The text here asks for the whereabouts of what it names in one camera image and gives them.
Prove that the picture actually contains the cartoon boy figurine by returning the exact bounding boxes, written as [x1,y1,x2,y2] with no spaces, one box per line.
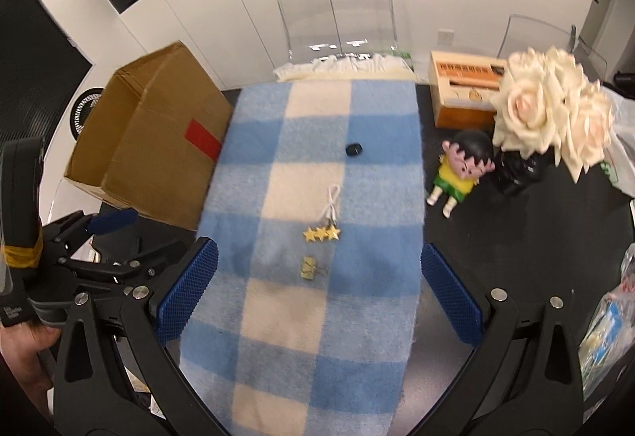
[426,129,495,219]

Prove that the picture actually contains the small black cap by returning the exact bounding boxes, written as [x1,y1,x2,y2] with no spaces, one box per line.
[346,143,363,158]

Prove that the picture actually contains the blue white checkered blanket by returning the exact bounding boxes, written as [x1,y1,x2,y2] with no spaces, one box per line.
[181,81,425,435]

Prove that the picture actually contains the orange white cardboard box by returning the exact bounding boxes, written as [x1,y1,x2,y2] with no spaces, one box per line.
[428,51,506,131]

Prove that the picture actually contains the gold binder clip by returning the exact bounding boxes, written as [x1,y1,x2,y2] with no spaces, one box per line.
[300,255,328,281]

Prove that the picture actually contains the black standing fan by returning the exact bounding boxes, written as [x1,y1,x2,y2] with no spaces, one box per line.
[69,87,103,140]

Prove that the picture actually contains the white cushion on chair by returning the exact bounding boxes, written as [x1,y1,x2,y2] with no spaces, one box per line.
[273,54,417,82]

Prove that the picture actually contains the yellow stars hair clip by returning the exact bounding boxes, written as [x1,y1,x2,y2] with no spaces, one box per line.
[302,224,341,242]

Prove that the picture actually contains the large cardboard box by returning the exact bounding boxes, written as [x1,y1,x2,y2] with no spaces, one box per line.
[65,41,233,231]

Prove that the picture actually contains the black vase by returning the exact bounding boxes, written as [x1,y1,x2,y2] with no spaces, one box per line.
[491,151,550,196]

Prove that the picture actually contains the white plastic bag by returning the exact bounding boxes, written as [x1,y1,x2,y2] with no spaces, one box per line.
[602,87,635,198]

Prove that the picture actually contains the white usb cable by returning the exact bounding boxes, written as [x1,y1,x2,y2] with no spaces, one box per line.
[316,182,344,231]

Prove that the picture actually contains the clear acrylic chair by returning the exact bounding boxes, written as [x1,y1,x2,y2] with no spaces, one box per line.
[277,0,399,64]

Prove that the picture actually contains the person left hand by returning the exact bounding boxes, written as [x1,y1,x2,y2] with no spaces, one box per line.
[1,323,62,419]

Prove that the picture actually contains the cream artificial roses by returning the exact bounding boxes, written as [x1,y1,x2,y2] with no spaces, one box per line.
[491,47,614,181]

